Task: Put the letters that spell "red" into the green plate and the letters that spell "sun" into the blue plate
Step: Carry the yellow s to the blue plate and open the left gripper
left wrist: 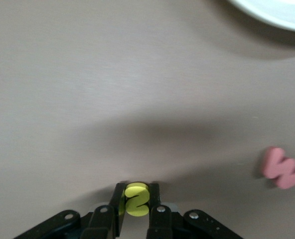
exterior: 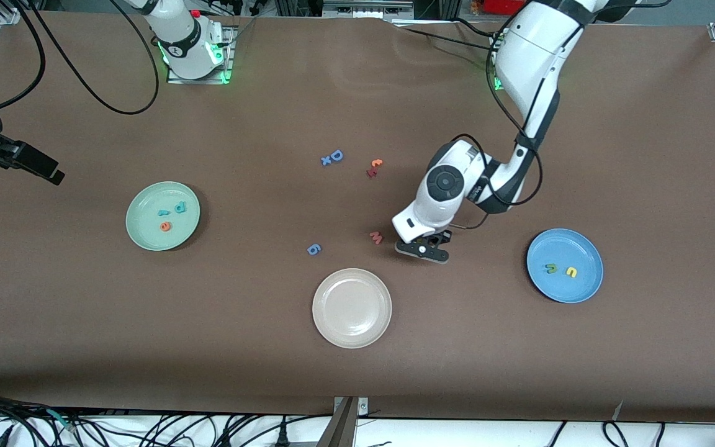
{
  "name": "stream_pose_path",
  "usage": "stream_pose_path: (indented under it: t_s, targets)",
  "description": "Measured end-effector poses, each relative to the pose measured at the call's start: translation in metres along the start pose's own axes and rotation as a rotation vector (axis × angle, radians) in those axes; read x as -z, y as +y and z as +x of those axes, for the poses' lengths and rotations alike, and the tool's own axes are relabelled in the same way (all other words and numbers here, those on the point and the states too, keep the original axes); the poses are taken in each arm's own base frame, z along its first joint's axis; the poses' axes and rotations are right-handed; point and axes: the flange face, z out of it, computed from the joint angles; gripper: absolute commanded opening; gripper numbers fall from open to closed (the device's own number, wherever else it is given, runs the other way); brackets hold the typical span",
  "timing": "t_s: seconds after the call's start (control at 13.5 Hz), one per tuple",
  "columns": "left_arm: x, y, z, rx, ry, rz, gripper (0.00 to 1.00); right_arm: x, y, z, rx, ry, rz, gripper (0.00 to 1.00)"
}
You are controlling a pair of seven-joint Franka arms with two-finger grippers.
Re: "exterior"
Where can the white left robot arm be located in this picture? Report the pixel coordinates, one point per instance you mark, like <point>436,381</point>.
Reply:
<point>531,49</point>

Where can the pink foam letter w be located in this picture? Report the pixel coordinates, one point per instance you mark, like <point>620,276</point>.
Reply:
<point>376,237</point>

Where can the dark red foam letter k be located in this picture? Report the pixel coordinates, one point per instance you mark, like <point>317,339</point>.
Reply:
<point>372,172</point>

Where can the beige plate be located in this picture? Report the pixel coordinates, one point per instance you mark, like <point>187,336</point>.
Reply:
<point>352,308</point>

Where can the blue foam letter g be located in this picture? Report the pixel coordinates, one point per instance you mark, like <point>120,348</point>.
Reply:
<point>314,250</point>

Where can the blue plate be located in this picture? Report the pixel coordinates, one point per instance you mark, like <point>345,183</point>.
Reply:
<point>565,292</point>

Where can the blue foam letter D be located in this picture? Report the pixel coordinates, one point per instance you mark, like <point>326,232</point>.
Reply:
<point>334,156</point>

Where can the mint green plate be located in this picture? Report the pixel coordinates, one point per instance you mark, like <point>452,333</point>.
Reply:
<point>146,233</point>

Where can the brown table cover sheet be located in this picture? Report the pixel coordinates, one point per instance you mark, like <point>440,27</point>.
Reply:
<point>357,112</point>

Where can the red box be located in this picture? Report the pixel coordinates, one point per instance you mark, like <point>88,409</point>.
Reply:
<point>506,6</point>

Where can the black power plug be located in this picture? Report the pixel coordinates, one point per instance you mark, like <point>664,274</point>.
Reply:
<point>282,437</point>

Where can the aluminium profile post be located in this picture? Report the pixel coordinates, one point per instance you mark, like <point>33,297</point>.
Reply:
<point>342,428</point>

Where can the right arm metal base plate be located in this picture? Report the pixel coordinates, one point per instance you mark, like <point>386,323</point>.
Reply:
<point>228,62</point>

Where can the aluminium frame beam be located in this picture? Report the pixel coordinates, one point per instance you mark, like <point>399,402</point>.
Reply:
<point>367,7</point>

